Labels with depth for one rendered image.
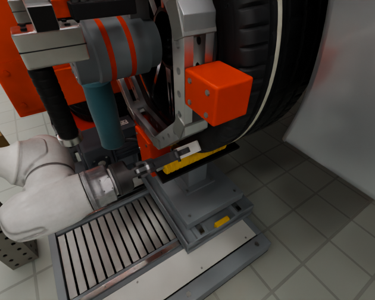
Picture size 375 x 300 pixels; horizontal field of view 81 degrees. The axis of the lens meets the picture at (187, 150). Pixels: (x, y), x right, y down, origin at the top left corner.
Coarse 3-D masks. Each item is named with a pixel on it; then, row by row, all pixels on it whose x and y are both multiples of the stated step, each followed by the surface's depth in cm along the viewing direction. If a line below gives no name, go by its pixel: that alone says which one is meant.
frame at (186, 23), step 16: (176, 0) 32; (192, 0) 33; (208, 0) 34; (176, 16) 33; (192, 16) 33; (208, 16) 34; (176, 32) 35; (192, 32) 34; (208, 32) 36; (176, 48) 37; (192, 48) 36; (208, 48) 38; (176, 64) 39; (192, 64) 38; (176, 80) 41; (128, 96) 78; (176, 96) 44; (144, 112) 79; (176, 112) 46; (192, 112) 47; (144, 128) 72; (160, 128) 71; (176, 128) 48; (192, 128) 47; (160, 144) 63
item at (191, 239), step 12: (144, 180) 116; (156, 192) 109; (168, 204) 104; (240, 204) 104; (252, 204) 101; (168, 216) 97; (216, 216) 99; (228, 216) 99; (240, 216) 100; (180, 228) 95; (192, 228) 93; (204, 228) 93; (216, 228) 93; (228, 228) 100; (180, 240) 94; (192, 240) 91; (204, 240) 93
